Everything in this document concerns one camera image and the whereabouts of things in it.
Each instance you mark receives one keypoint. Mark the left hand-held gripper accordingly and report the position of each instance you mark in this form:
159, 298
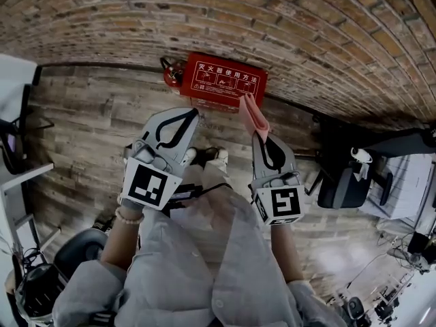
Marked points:
146, 186

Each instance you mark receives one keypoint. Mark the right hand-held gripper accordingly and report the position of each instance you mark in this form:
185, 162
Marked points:
286, 201

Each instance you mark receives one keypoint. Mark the pink wiping cloth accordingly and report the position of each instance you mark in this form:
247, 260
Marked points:
253, 119

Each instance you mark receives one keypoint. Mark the red fire extinguisher box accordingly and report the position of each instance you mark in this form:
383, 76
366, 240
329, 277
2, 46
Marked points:
221, 77

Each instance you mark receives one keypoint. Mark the person's right forearm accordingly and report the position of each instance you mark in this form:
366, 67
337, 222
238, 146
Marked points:
286, 250

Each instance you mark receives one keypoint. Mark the person's left forearm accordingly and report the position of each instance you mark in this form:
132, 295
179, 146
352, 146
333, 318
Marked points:
119, 244

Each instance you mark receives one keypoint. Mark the red fire extinguisher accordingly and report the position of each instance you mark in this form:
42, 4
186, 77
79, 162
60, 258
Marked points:
172, 78

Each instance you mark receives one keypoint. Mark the person's left white shoe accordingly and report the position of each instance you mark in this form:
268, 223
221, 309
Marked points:
191, 153

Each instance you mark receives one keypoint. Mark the person's white shoe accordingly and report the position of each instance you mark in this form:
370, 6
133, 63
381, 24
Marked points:
223, 153
191, 153

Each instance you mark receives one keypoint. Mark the person's right white shoe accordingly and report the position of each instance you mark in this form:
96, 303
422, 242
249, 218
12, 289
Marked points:
223, 153

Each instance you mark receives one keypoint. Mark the person's white trousers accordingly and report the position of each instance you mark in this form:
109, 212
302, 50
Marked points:
213, 172

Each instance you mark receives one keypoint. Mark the black battery pack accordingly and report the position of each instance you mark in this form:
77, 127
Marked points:
187, 192

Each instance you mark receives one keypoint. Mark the grey black swivel chair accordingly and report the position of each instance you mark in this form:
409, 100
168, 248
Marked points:
80, 254

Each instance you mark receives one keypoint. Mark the white desk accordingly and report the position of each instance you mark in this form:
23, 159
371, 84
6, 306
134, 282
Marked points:
24, 179

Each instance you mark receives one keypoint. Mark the black monitor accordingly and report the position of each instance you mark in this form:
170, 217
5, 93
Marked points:
10, 155

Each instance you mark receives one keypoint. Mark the black equipment box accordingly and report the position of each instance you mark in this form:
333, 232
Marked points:
418, 244

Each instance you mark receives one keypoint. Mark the white security camera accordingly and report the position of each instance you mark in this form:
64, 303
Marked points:
359, 153

